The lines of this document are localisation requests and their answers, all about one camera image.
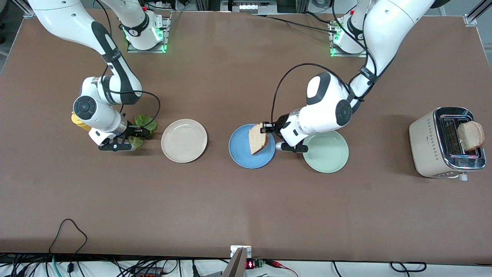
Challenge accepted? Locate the green lettuce leaf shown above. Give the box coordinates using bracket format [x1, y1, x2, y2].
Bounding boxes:
[129, 114, 158, 150]

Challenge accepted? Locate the bread slice with dark crust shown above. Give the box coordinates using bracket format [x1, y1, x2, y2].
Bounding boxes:
[248, 123, 269, 155]

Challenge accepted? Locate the yellow mustard squeeze bottle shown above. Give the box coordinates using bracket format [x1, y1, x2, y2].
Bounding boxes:
[71, 112, 93, 132]

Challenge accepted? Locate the light brown bread slice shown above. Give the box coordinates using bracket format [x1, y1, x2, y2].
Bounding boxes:
[457, 121, 485, 152]

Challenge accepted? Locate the blue round plate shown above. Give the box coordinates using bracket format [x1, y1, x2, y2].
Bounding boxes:
[229, 123, 276, 169]

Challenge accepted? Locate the beige round plate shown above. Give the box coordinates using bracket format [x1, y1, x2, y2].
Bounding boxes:
[161, 119, 208, 163]

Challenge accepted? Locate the mint green round plate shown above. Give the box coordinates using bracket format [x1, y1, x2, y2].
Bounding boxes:
[303, 130, 349, 174]

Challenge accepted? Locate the grey device with sockets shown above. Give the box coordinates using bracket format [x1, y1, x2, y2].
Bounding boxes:
[220, 0, 278, 14]

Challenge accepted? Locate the red clip lead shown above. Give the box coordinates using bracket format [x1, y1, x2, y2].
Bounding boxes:
[265, 259, 299, 277]

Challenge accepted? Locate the orange power strip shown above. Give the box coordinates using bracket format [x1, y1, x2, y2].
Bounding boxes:
[129, 269, 164, 277]

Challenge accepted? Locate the grey aluminium bar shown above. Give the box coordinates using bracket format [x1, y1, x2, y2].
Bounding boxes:
[222, 247, 248, 277]

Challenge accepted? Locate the cream and chrome toaster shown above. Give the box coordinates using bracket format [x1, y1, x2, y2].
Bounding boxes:
[409, 107, 487, 181]

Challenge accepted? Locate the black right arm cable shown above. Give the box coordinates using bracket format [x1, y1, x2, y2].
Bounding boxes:
[92, 0, 161, 129]

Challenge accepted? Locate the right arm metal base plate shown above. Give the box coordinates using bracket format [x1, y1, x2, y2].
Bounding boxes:
[127, 11, 172, 53]

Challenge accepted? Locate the black cable on table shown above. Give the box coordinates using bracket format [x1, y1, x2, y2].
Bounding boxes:
[246, 11, 341, 35]

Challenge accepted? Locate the thin black looped cable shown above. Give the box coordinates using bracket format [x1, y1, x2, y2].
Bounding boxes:
[48, 219, 88, 270]

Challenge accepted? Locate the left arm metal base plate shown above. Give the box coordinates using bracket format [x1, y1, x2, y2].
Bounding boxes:
[329, 17, 371, 58]

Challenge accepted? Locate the white mounting bracket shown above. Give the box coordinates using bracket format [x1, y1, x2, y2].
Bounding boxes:
[230, 245, 252, 259]

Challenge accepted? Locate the black coiled cable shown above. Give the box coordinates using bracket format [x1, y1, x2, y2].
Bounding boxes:
[389, 262, 428, 273]

